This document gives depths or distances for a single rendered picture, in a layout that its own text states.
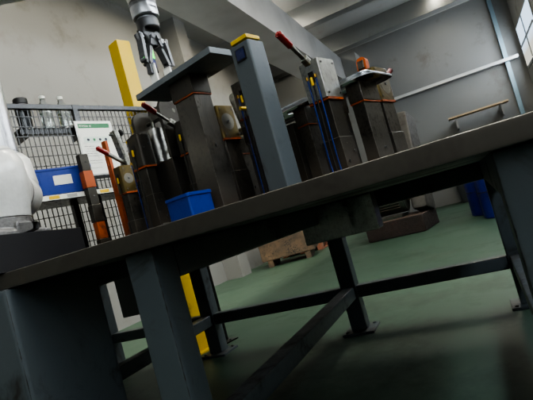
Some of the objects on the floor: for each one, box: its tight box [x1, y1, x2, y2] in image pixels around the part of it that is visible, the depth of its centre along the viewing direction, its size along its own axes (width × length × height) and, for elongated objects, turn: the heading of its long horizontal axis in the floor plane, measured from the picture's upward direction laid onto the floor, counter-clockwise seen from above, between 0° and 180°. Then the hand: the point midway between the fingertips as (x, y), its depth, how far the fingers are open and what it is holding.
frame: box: [94, 140, 533, 400], centre depth 190 cm, size 256×161×66 cm, turn 166°
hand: (162, 78), depth 156 cm, fingers open, 7 cm apart
